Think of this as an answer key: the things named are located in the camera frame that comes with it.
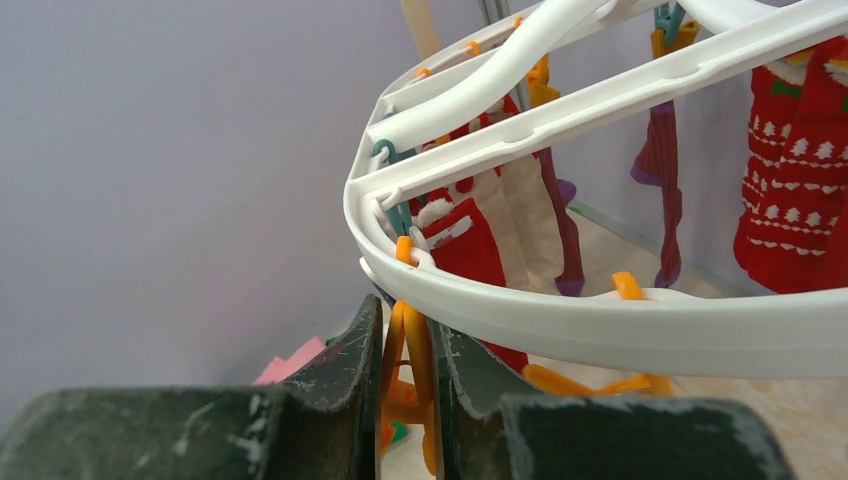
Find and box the pink cloth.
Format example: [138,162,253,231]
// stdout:
[253,336,326,386]

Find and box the red santa sock rear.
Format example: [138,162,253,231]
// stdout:
[409,92,531,376]

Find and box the orange clothespin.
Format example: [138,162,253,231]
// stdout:
[521,266,684,397]
[377,235,440,478]

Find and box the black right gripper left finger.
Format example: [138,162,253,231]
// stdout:
[1,295,382,479]

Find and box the white plastic clip hanger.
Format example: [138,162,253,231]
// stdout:
[343,0,848,380]

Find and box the wooden drying rack frame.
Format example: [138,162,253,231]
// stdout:
[399,0,442,60]

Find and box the beige sock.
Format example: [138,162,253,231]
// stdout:
[467,154,564,295]

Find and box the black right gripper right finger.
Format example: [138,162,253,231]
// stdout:
[430,322,794,479]

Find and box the red patterned sock pair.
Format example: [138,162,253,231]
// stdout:
[733,35,847,294]

